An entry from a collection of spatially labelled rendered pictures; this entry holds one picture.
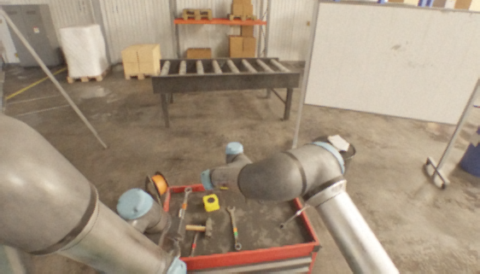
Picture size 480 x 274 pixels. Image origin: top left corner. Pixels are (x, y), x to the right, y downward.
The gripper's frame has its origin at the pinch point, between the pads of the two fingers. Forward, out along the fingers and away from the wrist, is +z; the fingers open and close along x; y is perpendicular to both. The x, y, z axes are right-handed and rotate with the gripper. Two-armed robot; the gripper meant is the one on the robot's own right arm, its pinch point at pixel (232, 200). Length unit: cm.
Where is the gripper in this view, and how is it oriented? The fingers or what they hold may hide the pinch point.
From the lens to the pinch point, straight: 121.4
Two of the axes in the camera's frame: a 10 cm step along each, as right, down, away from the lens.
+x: 9.9, -0.5, 1.6
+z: -0.3, 9.0, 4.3
